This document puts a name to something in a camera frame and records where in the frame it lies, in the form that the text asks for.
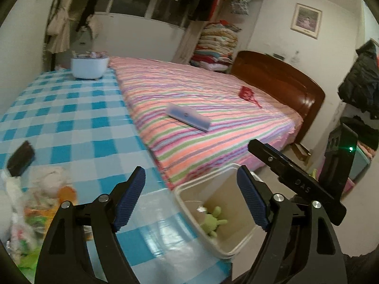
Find clear plastic bag with wrappers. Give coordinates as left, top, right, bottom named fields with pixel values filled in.
left=0, top=169, right=78, bottom=273

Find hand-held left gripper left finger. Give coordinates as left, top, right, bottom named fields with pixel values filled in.
left=35, top=166, right=146, bottom=284

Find green plush toy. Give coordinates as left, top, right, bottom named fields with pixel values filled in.
left=200, top=206, right=228, bottom=238

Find stack of folded blankets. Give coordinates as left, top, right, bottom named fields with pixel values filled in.
left=189, top=20, right=240, bottom=73

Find green plastic wrapper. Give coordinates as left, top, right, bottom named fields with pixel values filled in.
left=16, top=241, right=43, bottom=271

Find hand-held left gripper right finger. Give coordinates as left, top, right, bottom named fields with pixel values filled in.
left=234, top=165, right=347, bottom=284

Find framed picture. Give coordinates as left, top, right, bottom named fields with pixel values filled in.
left=290, top=3, right=323, bottom=40

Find black hanging jacket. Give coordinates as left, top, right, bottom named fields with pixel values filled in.
left=338, top=38, right=379, bottom=117

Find window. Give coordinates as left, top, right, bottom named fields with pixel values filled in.
left=108, top=0, right=193, bottom=29

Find black case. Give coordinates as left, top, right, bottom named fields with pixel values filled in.
left=6, top=140, right=36, bottom=178

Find white plastic bin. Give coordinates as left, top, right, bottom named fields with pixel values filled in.
left=173, top=163, right=268, bottom=259

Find black hanging garment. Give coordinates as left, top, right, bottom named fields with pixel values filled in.
left=75, top=0, right=100, bottom=33

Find teal box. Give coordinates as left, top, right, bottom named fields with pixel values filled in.
left=348, top=140, right=372, bottom=188

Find red mesh item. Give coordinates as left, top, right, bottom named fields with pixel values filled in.
left=238, top=85, right=263, bottom=109

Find blue checkered tablecloth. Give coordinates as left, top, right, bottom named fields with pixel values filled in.
left=0, top=65, right=232, bottom=284

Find pale blue folder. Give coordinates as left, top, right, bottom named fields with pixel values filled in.
left=166, top=103, right=212, bottom=133

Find narrow beige curtain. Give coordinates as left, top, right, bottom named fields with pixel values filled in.
left=173, top=21, right=208, bottom=65

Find white round basin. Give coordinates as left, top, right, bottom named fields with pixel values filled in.
left=70, top=56, right=110, bottom=80

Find brown wooden headboard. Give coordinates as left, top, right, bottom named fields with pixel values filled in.
left=230, top=50, right=325, bottom=143

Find beige hanging cloth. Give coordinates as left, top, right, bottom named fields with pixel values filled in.
left=89, top=14, right=103, bottom=40

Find beige tied curtain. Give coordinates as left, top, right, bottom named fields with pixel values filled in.
left=44, top=0, right=78, bottom=54

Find assorted small packets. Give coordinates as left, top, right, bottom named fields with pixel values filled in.
left=72, top=50, right=108, bottom=60

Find bed with striped sheet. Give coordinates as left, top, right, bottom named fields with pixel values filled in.
left=107, top=56, right=304, bottom=192

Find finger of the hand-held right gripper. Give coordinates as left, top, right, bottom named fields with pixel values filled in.
left=248, top=139, right=347, bottom=226

